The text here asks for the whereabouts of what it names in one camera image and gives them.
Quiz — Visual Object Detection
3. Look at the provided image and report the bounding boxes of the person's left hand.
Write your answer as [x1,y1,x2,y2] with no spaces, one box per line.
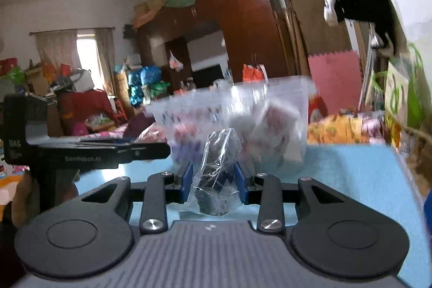
[2,170,80,235]

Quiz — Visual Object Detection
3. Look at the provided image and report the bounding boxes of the blue plastic bag stack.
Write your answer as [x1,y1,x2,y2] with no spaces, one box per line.
[127,66,171,107]

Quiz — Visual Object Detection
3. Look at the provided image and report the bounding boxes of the red covered furniture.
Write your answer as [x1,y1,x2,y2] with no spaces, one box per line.
[56,90,114,136]

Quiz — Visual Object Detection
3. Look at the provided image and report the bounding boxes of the orange white shopping bag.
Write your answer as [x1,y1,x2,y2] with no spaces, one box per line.
[242,64,268,83]

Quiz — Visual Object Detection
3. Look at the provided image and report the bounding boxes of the window curtains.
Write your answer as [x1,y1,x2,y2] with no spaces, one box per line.
[30,28,116,95]

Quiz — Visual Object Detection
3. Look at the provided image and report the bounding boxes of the black white packaged box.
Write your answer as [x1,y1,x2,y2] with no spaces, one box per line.
[174,128,242,217]

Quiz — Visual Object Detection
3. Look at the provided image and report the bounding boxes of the white plastic laundry basket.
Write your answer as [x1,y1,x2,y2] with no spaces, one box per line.
[146,76,316,165]

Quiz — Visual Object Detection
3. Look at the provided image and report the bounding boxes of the yellow patterned blanket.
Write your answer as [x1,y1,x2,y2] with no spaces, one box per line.
[307,115,386,145]

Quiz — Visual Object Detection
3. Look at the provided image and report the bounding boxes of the dark red wooden wardrobe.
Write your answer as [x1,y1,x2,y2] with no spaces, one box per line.
[136,0,296,87]

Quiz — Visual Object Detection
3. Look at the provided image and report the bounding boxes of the black television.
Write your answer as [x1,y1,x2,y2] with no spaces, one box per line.
[192,64,224,89]

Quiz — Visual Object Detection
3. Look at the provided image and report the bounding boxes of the pink foam mat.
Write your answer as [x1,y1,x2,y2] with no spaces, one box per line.
[308,50,362,114]

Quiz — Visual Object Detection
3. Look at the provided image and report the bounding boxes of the green white tote bag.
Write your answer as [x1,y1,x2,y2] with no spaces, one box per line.
[370,43,430,129]

